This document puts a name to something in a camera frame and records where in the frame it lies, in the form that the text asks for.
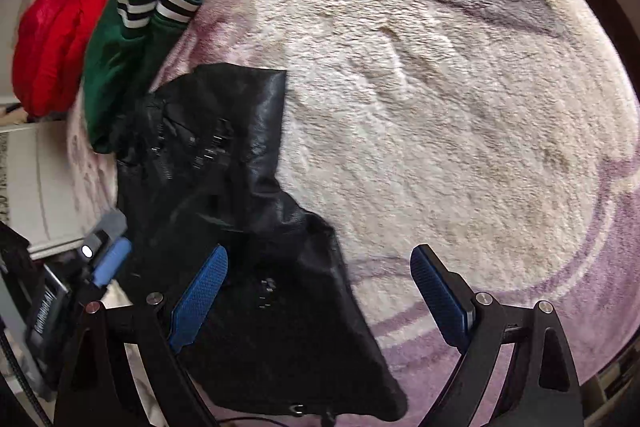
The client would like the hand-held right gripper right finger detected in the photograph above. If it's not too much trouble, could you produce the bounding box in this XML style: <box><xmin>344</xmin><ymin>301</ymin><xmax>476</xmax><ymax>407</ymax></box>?
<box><xmin>409</xmin><ymin>244</ymin><xmax>586</xmax><ymax>427</ymax></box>

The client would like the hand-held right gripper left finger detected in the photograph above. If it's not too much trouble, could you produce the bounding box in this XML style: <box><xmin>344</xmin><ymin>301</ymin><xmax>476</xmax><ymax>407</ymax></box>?
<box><xmin>54</xmin><ymin>244</ymin><xmax>229</xmax><ymax>427</ymax></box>

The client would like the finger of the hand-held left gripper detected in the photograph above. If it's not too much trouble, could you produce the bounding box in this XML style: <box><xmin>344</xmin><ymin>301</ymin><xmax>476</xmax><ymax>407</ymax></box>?
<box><xmin>91</xmin><ymin>237</ymin><xmax>133</xmax><ymax>289</ymax></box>

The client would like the black leather jacket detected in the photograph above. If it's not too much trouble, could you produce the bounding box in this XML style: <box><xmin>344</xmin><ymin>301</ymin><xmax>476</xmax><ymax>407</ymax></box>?
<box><xmin>111</xmin><ymin>62</ymin><xmax>408</xmax><ymax>423</ymax></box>

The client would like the white furniture panel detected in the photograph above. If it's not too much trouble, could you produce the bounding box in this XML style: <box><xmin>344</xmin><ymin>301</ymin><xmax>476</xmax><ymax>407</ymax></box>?
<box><xmin>0</xmin><ymin>119</ymin><xmax>96</xmax><ymax>260</ymax></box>

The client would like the cream and purple plush blanket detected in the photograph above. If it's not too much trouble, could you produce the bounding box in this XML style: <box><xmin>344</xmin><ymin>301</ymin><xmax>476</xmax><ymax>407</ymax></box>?
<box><xmin>4</xmin><ymin>0</ymin><xmax>640</xmax><ymax>427</ymax></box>

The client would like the green striped-cuff sweater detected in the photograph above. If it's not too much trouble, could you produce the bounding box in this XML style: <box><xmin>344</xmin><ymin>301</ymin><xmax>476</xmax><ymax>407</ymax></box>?
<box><xmin>81</xmin><ymin>0</ymin><xmax>203</xmax><ymax>154</ymax></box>

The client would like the red garment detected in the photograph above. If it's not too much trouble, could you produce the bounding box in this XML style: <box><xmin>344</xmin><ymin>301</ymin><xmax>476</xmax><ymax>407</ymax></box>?
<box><xmin>12</xmin><ymin>0</ymin><xmax>109</xmax><ymax>118</ymax></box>

